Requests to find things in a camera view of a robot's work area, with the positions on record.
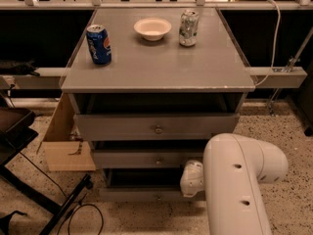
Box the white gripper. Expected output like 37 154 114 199
180 160 204 198

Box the grey drawer cabinet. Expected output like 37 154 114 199
62 8 254 202

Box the white cable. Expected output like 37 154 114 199
253 0 282 88

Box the black floor cable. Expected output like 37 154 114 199
19 151 105 235

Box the grey middle drawer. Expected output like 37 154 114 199
93 149 203 168

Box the white bowl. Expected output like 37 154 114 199
134 18 172 41

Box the blue Pepsi can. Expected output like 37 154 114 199
86 24 112 65

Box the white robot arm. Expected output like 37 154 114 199
180 133 289 235

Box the grey bottom drawer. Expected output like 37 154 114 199
99 167 205 202

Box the grey top drawer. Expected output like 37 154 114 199
74 114 239 141

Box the metal rail frame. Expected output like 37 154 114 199
1 1 307 94

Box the grey drawer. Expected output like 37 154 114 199
93 149 203 168
99 167 205 202
74 114 239 141

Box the silver green soda can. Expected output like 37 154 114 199
179 9 200 47

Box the brown cardboard panel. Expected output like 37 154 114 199
42 94 96 171

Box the black stand frame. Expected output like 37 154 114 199
0 106 94 235

